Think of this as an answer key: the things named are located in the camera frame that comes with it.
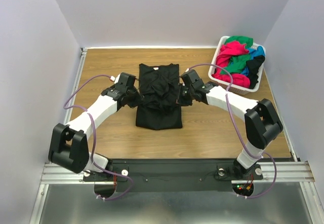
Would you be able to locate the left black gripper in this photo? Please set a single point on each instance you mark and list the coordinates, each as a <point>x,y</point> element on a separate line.
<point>138,99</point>

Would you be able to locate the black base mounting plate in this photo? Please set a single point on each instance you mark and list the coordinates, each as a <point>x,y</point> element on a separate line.
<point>184,175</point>

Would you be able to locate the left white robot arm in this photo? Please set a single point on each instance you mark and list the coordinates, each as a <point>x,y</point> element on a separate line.
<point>69,142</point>

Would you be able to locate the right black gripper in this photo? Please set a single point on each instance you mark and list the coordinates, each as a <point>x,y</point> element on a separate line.
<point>183,96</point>

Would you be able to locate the black t shirt in basket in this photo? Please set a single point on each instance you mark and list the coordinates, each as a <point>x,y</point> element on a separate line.
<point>253,66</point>

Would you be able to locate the pink t shirt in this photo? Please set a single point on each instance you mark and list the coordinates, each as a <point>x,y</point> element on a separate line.
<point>239,79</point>

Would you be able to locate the blue t shirt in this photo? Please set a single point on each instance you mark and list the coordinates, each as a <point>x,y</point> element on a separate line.
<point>259,51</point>

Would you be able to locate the green t shirt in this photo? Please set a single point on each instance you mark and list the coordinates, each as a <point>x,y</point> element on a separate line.
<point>234,53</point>

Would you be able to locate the white plastic laundry basket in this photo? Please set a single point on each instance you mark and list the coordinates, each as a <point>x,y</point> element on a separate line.
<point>236,88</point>

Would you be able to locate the black t shirt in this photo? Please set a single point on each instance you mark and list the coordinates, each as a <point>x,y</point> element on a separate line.
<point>159,88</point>
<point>253,66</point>

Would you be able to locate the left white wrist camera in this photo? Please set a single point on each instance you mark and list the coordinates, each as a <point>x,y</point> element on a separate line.
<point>115,79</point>

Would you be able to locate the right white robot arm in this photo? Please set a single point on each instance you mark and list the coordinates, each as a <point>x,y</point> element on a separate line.
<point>260,117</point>

